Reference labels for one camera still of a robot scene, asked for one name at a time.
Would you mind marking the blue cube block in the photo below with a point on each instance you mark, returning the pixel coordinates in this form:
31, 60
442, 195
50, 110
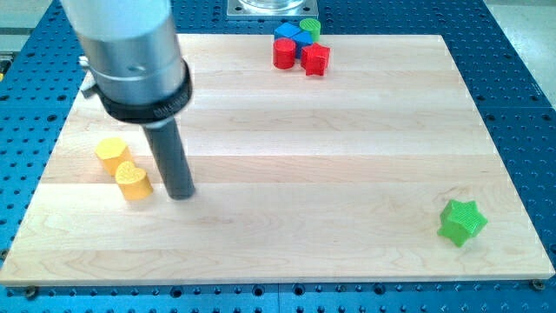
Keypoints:
286, 30

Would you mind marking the green cylinder block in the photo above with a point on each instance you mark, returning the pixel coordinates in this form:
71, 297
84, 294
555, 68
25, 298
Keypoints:
312, 26

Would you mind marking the yellow heart block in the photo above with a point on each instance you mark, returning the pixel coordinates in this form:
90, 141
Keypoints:
132, 181

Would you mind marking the red star block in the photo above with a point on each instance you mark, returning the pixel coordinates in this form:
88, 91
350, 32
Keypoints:
314, 59

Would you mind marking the blue triangular block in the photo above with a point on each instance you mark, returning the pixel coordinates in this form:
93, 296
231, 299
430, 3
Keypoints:
301, 40

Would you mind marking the green star block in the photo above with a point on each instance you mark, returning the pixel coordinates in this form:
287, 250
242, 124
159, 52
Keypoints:
460, 221

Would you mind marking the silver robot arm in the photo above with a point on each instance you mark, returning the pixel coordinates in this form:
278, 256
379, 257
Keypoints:
133, 55

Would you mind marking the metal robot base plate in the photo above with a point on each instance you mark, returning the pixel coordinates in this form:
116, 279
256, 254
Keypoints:
271, 9

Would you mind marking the yellow hexagon block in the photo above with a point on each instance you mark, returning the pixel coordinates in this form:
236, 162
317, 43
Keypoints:
111, 152

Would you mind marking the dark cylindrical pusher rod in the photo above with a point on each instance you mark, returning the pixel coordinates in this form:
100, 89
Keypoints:
166, 146

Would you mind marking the red cylinder block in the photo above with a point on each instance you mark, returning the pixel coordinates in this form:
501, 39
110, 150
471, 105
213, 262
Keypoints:
284, 50

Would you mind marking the wooden board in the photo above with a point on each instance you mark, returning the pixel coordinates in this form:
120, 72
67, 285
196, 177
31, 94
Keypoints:
340, 178

